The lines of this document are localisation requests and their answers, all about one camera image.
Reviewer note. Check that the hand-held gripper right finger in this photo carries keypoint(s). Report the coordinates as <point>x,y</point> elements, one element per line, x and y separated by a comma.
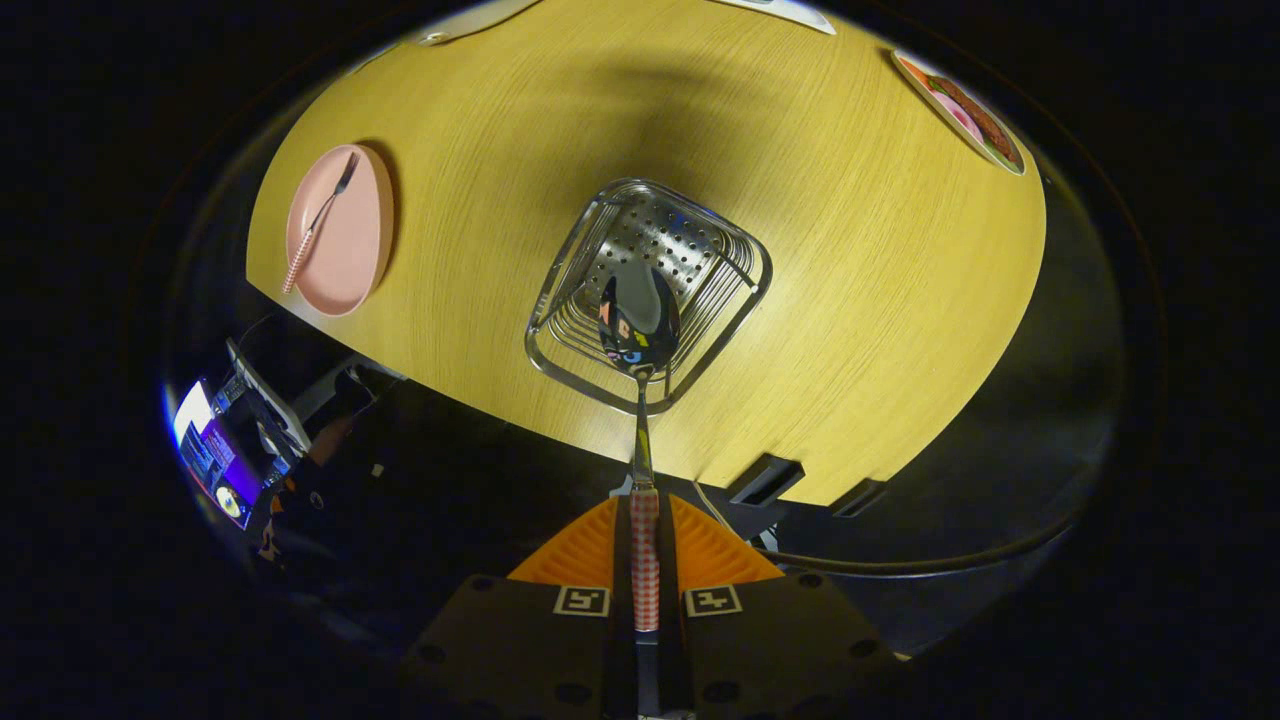
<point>672,650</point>

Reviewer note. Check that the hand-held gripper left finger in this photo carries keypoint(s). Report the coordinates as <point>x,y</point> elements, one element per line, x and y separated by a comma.
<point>620,650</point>

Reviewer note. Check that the black table clamp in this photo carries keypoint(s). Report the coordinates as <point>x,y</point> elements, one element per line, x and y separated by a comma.
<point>860,497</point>
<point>765,480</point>

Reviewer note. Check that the patterned dark clothing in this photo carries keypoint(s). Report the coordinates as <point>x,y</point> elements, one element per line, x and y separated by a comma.
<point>268,545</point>

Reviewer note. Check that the grey laptop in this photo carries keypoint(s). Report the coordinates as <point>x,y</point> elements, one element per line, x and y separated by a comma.
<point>265,400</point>

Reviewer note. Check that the lit computer screen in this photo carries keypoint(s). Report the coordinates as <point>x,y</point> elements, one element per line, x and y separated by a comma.
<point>205,450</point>

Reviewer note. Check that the pink plate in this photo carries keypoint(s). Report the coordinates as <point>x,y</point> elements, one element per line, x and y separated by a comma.
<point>350,250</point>

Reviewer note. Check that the plate with toy food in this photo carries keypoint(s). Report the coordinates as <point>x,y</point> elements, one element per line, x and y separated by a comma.
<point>965,110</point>

